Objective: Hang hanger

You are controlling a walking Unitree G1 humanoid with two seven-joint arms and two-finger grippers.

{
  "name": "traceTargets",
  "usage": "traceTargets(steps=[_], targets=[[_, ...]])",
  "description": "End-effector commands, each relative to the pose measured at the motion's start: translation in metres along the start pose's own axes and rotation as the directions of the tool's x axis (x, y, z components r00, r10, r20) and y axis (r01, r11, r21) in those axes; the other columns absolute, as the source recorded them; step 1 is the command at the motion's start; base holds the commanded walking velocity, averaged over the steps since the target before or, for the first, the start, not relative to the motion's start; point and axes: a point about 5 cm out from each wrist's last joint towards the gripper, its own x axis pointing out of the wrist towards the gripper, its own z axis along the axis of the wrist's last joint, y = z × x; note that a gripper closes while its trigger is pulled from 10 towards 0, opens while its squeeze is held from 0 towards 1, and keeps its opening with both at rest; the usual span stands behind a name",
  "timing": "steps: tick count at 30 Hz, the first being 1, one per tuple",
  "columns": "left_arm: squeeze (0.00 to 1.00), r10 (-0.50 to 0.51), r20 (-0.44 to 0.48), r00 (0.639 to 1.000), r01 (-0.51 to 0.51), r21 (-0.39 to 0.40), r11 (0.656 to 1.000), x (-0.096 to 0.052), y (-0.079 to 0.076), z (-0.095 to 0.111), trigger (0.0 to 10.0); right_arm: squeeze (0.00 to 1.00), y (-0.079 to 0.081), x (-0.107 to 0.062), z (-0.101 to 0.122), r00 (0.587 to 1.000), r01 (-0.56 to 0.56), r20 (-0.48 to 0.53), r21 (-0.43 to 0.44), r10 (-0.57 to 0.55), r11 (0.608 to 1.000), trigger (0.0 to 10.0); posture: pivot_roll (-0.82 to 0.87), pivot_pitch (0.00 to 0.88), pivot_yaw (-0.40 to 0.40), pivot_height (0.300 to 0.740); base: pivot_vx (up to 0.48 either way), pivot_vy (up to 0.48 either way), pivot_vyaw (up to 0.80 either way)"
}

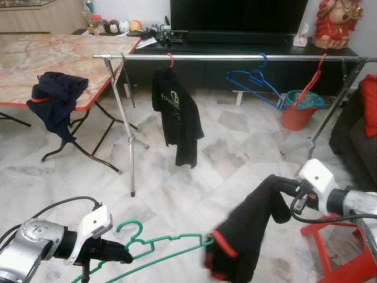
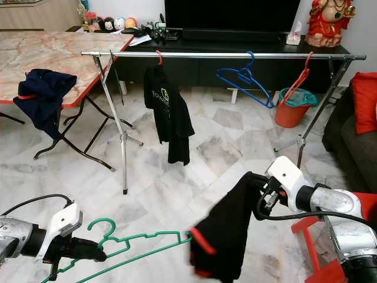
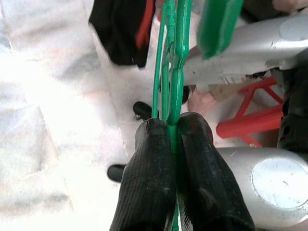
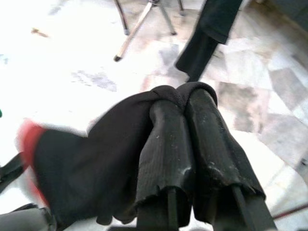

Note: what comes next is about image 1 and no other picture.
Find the green plastic hanger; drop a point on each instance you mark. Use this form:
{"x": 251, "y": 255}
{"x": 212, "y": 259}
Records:
{"x": 182, "y": 236}

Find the black garment with red trim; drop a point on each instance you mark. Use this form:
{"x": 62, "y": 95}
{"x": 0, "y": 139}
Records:
{"x": 247, "y": 236}

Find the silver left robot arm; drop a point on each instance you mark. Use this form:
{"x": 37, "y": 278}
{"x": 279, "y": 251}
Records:
{"x": 29, "y": 242}

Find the red plastic hanger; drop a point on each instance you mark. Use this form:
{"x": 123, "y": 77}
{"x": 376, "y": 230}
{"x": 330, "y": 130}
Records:
{"x": 171, "y": 62}
{"x": 311, "y": 81}

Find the blue plastic hanger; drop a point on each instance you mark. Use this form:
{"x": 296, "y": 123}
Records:
{"x": 256, "y": 76}

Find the dark grey sofa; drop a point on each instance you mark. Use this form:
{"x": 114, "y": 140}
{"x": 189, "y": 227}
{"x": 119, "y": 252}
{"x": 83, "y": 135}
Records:
{"x": 353, "y": 141}

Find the orange plastic bucket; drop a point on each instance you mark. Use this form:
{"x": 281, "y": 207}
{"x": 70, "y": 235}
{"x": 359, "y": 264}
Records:
{"x": 297, "y": 118}

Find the red plastic stool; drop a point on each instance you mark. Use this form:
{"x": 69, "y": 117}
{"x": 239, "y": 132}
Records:
{"x": 347, "y": 274}

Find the red cushion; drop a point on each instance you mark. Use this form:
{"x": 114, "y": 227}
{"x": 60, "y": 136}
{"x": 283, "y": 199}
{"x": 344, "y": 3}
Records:
{"x": 370, "y": 106}

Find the black TV console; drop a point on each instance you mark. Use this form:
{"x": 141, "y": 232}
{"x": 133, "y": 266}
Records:
{"x": 235, "y": 73}

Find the black logo t-shirt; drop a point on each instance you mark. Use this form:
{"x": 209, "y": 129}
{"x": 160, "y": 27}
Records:
{"x": 177, "y": 118}

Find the navy blue garment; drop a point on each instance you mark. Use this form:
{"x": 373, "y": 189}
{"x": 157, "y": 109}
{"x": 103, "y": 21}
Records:
{"x": 56, "y": 103}

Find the white tissue box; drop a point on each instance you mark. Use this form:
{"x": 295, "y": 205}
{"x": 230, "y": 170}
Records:
{"x": 301, "y": 40}

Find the silver metal clothes rack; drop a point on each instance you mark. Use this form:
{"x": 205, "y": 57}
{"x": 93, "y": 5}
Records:
{"x": 224, "y": 57}

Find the black soundbar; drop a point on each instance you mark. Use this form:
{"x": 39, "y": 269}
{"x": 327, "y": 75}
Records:
{"x": 235, "y": 37}

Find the red laughing Buddha statue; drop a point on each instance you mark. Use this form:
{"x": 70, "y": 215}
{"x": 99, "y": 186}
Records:
{"x": 337, "y": 26}

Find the black television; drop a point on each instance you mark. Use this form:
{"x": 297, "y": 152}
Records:
{"x": 235, "y": 15}

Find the marble top folding table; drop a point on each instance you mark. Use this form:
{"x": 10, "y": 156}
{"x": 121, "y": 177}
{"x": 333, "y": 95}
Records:
{"x": 47, "y": 59}

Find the white papers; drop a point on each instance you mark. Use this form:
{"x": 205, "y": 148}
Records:
{"x": 146, "y": 42}

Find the green white mug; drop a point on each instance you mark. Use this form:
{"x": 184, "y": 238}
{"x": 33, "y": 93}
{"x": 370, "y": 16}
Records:
{"x": 165, "y": 32}

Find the black mouse plush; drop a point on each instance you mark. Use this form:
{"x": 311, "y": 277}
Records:
{"x": 112, "y": 27}

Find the white round toy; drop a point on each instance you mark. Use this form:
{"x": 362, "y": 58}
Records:
{"x": 123, "y": 26}

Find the orange round toy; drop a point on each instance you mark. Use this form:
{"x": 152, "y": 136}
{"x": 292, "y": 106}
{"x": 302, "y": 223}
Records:
{"x": 135, "y": 25}

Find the red lid jar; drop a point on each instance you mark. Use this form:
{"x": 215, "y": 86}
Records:
{"x": 96, "y": 25}

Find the light wooden cabinet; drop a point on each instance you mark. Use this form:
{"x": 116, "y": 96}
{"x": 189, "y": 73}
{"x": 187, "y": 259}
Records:
{"x": 35, "y": 17}

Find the gold trophy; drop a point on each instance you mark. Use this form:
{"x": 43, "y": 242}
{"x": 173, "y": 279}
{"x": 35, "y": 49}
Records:
{"x": 88, "y": 9}

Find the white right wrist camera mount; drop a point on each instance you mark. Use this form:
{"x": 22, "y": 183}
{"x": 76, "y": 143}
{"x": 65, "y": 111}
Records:
{"x": 315, "y": 180}

